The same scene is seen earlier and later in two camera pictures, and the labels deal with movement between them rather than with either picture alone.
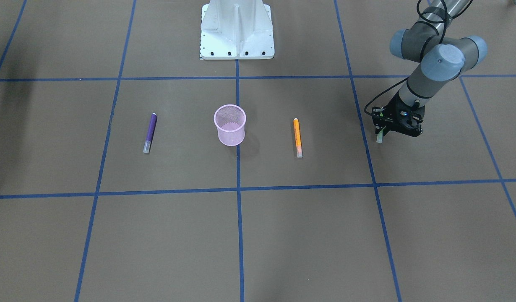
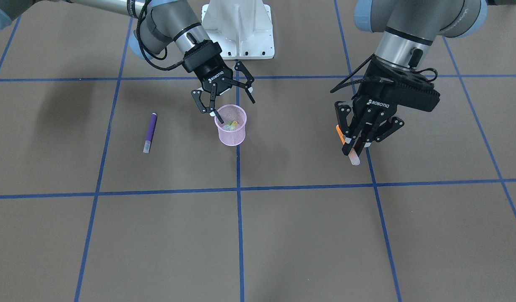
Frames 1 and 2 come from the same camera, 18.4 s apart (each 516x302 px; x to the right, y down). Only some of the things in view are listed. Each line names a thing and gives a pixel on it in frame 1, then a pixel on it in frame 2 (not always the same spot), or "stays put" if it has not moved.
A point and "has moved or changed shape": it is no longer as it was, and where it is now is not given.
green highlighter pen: x=379 y=139 has moved or changed shape
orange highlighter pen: x=298 y=139 → x=340 y=134
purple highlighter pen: x=153 y=120 stays put
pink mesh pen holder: x=230 y=119 stays put
